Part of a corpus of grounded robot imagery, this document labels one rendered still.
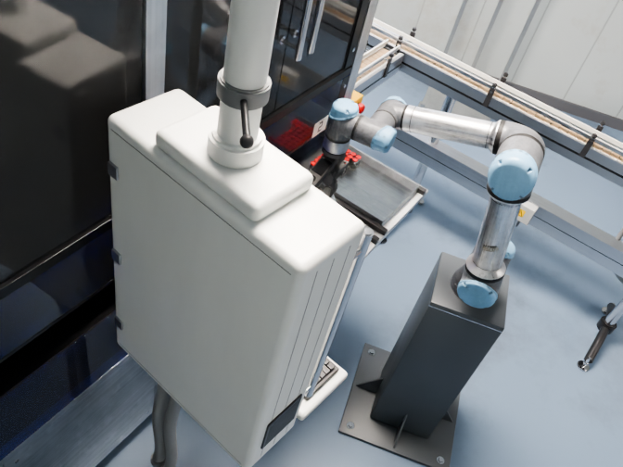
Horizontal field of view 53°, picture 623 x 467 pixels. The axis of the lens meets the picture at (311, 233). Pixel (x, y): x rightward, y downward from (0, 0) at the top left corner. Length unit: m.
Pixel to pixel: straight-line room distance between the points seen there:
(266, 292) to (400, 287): 2.11
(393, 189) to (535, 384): 1.28
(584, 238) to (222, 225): 2.25
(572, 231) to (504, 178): 1.47
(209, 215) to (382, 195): 1.20
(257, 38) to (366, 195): 1.31
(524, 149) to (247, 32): 0.92
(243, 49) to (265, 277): 0.37
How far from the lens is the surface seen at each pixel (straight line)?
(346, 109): 1.75
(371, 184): 2.25
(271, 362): 1.21
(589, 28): 4.86
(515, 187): 1.66
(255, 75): 0.99
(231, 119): 1.04
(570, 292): 3.62
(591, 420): 3.16
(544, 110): 2.97
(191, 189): 1.11
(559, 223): 3.10
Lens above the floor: 2.28
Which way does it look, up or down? 44 degrees down
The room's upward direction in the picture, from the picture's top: 16 degrees clockwise
